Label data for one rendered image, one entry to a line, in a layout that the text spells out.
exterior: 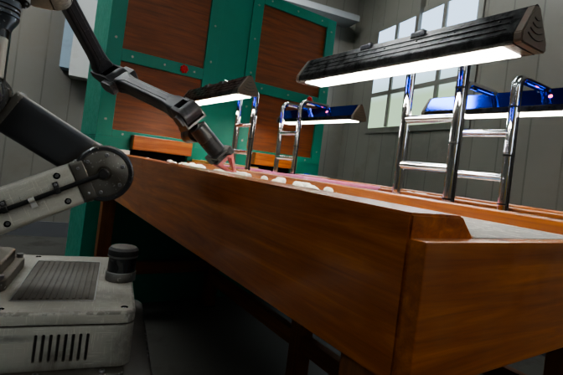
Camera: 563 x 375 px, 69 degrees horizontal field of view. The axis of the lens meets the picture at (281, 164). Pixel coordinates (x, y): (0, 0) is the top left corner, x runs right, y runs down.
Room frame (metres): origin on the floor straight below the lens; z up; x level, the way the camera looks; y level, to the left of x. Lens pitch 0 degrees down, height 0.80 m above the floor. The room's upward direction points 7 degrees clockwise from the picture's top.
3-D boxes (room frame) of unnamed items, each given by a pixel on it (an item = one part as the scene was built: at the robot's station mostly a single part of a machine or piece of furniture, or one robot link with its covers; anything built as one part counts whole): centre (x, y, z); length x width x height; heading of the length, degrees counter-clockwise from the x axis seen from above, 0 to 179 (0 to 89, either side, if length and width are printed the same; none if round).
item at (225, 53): (2.52, 0.47, 1.31); 1.36 x 0.55 x 0.95; 123
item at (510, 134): (1.18, -0.62, 0.90); 0.20 x 0.19 x 0.45; 33
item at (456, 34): (0.92, -0.21, 1.08); 0.62 x 0.08 x 0.07; 33
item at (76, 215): (2.52, 0.47, 0.42); 1.36 x 0.55 x 0.84; 123
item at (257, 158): (2.44, 0.05, 0.83); 0.30 x 0.06 x 0.07; 123
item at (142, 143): (2.06, 0.61, 0.83); 0.30 x 0.06 x 0.07; 123
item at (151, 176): (1.22, 0.31, 0.67); 1.81 x 0.12 x 0.19; 33
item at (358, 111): (2.04, -0.15, 1.08); 0.62 x 0.08 x 0.07; 33
